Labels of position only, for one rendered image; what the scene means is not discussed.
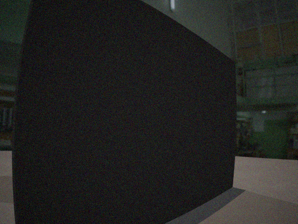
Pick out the dark grey flat panel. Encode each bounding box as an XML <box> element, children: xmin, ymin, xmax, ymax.
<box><xmin>12</xmin><ymin>0</ymin><xmax>236</xmax><ymax>224</ymax></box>

